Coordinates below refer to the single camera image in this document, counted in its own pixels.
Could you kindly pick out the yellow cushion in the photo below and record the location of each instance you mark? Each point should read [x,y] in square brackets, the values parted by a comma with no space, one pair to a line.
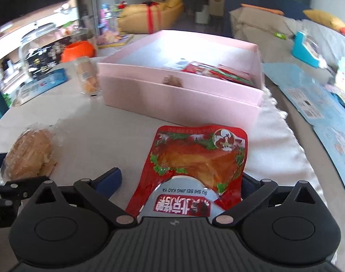
[325,19]

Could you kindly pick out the blue rabbit print card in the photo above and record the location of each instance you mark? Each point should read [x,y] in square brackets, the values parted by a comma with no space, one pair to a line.
[338,153]

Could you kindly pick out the blue white snack packet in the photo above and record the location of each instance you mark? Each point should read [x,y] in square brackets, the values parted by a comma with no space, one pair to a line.
[39,86]

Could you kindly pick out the red ribbon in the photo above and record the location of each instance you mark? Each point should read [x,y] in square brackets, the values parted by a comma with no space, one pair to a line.
[152,17]

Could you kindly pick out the yellow red snack packet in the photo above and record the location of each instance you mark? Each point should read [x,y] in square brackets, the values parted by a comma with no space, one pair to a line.
[233,76]

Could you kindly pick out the pink plush toy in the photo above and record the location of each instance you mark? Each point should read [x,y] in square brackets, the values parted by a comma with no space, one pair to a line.
[107,37]

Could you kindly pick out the yellow sofa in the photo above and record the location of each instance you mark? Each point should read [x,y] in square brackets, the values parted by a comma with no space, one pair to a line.
[164,14]

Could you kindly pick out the white printed snack packet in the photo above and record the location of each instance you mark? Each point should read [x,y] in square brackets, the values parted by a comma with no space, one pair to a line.
[176,63]

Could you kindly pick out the small clear snack packet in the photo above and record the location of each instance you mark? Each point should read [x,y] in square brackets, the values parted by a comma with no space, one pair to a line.
[87,76]

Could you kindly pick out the small green toy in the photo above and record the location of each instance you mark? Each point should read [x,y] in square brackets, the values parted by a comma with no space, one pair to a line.
[280,36]

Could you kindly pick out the glass jar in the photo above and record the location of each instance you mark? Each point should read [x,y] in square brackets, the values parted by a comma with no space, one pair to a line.
[33,38]

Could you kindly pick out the beige blanket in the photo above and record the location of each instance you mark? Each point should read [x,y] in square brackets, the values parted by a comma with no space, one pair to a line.
[251,25]

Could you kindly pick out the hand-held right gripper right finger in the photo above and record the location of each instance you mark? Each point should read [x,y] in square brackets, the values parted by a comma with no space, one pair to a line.
[251,184]

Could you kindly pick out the teal toy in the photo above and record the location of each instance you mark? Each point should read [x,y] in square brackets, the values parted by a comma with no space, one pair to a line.
[304,49]

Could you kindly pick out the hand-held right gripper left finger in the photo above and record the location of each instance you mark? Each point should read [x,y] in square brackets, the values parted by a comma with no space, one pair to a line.
[111,179]

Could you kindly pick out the orange cushion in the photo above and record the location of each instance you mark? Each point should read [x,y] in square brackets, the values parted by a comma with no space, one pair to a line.
[261,9]

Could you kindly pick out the pink cardboard box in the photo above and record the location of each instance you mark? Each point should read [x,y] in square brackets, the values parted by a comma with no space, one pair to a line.
[189,99]

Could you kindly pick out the beige chair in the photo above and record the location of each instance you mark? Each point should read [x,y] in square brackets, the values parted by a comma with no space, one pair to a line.
[217,4]

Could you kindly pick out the red roast duck packet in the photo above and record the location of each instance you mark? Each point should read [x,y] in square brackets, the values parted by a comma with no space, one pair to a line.
[200,161]

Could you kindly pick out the orange cup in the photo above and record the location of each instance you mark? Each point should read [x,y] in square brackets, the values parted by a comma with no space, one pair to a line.
[77,51]

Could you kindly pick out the pink bottle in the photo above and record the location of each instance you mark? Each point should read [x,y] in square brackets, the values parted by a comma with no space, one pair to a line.
[104,19]

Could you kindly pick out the blue printed card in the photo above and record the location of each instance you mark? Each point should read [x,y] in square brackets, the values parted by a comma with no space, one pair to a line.
[311,102]

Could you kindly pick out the bread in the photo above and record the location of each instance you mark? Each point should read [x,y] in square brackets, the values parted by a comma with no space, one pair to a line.
[29,153]

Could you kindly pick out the black printed box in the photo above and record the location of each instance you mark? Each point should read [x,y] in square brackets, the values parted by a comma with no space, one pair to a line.
[43,59]

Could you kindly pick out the white cloth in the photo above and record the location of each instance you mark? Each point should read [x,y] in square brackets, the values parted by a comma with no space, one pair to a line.
[285,147]

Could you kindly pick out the light blue printed sheet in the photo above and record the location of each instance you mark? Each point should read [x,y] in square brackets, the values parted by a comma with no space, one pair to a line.
[291,76]

